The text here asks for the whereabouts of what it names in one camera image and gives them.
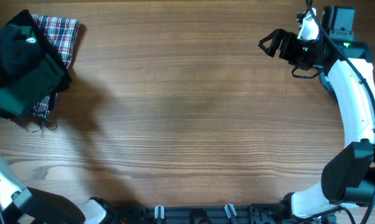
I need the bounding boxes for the black folded garment under green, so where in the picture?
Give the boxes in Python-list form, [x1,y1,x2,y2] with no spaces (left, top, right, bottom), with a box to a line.
[0,9,79,119]

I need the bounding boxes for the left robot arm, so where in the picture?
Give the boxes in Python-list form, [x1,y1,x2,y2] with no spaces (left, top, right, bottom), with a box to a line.
[0,155,112,224]

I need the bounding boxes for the green folded cloth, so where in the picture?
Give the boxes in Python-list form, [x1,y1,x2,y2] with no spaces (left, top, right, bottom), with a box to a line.
[0,24,65,117]

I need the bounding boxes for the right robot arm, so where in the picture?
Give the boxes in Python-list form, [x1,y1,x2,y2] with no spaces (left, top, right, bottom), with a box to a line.
[259,1,375,223]

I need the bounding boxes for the black shirt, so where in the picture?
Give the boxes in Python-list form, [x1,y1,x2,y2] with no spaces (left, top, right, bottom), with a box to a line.
[0,24,46,88]

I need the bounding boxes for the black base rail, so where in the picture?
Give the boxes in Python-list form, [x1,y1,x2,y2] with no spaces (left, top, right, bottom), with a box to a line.
[113,203,337,224]

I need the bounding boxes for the blue denim cloth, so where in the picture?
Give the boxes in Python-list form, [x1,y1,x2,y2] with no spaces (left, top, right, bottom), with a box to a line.
[319,72,338,101]

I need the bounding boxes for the plaid red blue shirt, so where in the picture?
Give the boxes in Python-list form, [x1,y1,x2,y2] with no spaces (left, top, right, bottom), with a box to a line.
[32,14,80,118]

